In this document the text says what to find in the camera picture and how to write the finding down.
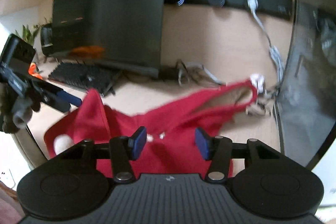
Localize white computer case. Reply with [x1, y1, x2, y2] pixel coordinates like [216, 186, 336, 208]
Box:
[273, 0, 336, 172]

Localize person's left hand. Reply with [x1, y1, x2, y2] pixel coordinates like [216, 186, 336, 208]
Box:
[0, 82, 41, 134]

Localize black keyboard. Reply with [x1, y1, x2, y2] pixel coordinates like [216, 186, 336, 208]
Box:
[48, 61, 122, 97]

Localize black computer monitor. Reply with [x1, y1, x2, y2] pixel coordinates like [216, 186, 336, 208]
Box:
[51, 0, 168, 79]

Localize black cables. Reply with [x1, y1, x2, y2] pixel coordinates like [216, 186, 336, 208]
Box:
[160, 59, 280, 117]

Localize potted plant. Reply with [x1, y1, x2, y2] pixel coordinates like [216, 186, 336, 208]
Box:
[16, 18, 51, 46]

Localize white wall outlet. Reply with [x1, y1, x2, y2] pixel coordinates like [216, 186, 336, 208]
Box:
[0, 168, 15, 189]

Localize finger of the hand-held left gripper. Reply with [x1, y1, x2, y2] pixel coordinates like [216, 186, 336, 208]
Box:
[31, 89, 71, 113]
[33, 79, 82, 107]

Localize orange cloth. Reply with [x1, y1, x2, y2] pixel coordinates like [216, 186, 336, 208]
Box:
[28, 63, 44, 81]

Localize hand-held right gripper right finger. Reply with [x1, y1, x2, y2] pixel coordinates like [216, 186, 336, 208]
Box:
[195, 127, 282, 184]

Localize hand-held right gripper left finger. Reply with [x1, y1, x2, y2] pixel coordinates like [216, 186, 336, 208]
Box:
[52, 126, 147, 184]

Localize red fleece hooded garment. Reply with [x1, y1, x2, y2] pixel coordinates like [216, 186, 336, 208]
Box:
[43, 79, 259, 180]

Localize black round speaker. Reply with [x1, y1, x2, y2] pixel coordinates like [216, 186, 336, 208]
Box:
[40, 23, 54, 56]

